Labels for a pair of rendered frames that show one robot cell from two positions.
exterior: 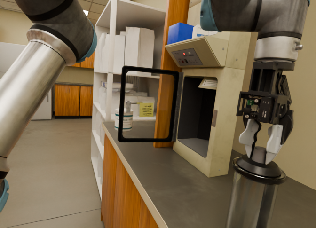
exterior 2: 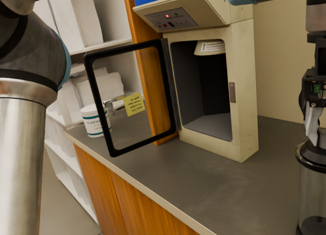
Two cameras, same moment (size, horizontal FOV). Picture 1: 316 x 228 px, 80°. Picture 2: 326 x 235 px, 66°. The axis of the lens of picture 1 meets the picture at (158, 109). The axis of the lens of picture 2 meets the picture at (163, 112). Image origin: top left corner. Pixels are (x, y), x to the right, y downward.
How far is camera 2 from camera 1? 0.18 m
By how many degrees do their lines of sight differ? 15
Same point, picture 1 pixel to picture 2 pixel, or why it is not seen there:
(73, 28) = (40, 55)
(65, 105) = not seen: outside the picture
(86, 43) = (60, 66)
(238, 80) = (248, 34)
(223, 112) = (240, 82)
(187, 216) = (248, 224)
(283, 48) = not seen: outside the picture
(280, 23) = not seen: outside the picture
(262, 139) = (279, 92)
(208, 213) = (266, 210)
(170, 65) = (144, 32)
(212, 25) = not seen: outside the picture
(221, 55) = (224, 10)
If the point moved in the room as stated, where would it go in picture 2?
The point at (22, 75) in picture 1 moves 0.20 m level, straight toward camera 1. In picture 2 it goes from (7, 162) to (103, 225)
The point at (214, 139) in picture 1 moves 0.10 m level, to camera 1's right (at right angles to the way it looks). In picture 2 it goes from (238, 118) to (265, 111)
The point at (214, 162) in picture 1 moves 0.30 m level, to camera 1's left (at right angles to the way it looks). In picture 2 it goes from (244, 144) to (161, 167)
